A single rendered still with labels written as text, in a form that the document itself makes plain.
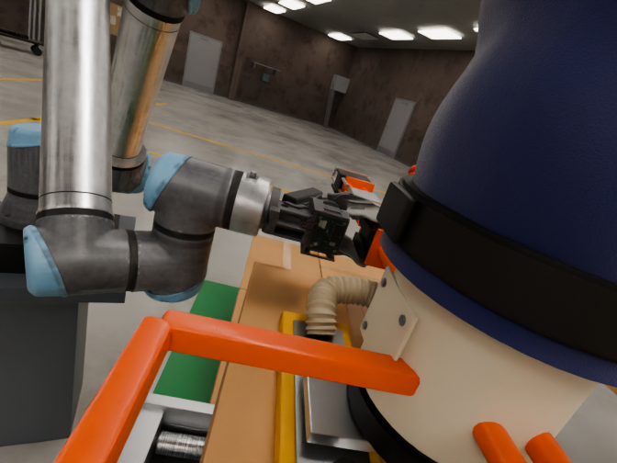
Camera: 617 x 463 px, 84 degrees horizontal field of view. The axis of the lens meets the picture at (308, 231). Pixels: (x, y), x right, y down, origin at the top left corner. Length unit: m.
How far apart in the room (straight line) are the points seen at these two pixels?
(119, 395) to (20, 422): 1.44
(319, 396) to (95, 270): 0.32
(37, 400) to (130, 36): 1.19
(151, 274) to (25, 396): 1.07
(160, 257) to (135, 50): 0.52
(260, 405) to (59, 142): 0.42
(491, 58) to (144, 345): 0.27
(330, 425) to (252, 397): 0.10
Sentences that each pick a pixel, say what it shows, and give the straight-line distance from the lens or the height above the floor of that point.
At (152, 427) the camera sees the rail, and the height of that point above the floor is 0.60.
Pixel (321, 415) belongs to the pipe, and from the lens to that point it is 0.35.
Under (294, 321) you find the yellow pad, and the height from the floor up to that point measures 1.11.
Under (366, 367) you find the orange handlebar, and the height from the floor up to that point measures 1.22.
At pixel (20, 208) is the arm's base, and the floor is 0.88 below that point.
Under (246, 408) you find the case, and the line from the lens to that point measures 0.40.
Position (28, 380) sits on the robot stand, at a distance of 1.50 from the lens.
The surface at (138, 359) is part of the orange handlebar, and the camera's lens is 0.23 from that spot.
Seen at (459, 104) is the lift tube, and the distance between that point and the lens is 0.26.
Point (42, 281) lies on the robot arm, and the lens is 0.52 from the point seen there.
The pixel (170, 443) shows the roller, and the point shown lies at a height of 0.55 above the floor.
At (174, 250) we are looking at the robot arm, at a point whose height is 1.13.
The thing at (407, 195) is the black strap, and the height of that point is 1.34.
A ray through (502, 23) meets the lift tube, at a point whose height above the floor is 1.46.
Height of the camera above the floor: 1.39
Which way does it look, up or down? 21 degrees down
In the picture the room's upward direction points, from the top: 18 degrees clockwise
